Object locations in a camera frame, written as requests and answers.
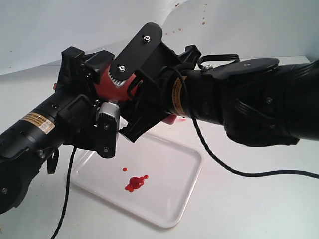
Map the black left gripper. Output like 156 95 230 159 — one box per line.
55 46 114 149

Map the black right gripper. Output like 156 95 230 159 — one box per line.
119 43 201 143

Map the red squeeze sauce bottle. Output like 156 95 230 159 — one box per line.
92 62 182 125

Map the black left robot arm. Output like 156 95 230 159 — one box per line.
0 47 116 213

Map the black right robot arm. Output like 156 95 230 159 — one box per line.
116 43 319 147

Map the red sauce puddle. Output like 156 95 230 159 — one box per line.
124 175 149 192

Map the white rectangular plastic tray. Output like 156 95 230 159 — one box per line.
71 134 203 228

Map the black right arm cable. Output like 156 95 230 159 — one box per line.
128 54 319 178

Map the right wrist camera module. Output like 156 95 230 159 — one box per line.
109 22 162 87

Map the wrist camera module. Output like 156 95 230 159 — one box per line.
109 22 162 87
94 102 120 159

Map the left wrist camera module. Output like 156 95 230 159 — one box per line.
94 102 120 159

